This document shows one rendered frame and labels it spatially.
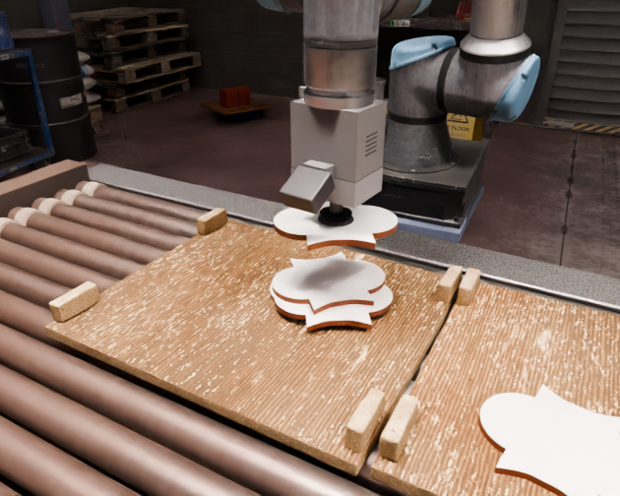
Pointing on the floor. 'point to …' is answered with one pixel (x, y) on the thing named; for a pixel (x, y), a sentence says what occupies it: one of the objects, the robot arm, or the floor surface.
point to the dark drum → (71, 145)
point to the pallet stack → (134, 54)
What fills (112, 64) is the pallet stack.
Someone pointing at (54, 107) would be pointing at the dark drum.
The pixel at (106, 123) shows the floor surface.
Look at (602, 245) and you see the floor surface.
